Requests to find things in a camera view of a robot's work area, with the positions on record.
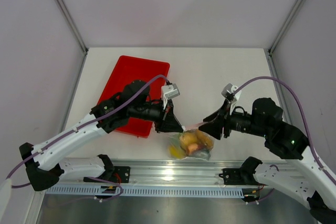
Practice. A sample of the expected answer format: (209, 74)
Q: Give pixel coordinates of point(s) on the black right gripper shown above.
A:
(213, 123)

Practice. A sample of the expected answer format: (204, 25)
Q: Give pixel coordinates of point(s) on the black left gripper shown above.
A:
(169, 123)

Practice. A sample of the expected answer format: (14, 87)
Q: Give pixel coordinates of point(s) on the yellow potato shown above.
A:
(187, 138)

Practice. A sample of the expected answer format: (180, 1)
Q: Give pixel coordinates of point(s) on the clear zip top bag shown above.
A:
(203, 138)

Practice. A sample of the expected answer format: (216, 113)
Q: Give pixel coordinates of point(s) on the sliced cured ham piece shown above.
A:
(195, 147)

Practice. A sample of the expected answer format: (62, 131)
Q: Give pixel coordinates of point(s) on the yellow mango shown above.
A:
(176, 152)

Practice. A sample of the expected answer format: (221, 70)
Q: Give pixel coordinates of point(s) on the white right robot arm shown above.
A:
(313, 189)

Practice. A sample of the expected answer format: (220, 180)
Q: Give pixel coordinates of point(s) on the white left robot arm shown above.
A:
(48, 163)

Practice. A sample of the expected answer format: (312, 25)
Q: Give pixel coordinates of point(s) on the red plastic tray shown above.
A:
(126, 70)

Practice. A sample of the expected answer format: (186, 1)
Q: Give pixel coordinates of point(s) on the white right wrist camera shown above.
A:
(230, 95)

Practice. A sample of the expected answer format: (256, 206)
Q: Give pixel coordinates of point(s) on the aluminium rail profile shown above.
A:
(168, 172)

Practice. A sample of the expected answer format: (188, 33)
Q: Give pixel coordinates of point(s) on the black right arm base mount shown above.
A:
(236, 176)

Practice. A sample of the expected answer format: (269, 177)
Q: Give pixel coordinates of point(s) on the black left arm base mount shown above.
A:
(119, 174)

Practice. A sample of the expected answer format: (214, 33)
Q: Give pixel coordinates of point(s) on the slotted grey cable duct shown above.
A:
(147, 191)

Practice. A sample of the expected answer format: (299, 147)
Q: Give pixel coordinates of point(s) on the right aluminium frame post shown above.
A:
(295, 9)

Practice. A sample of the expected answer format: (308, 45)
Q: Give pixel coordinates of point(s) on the aluminium frame post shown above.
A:
(71, 24)
(295, 9)

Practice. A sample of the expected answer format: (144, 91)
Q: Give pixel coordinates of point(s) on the left aluminium frame post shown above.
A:
(71, 24)

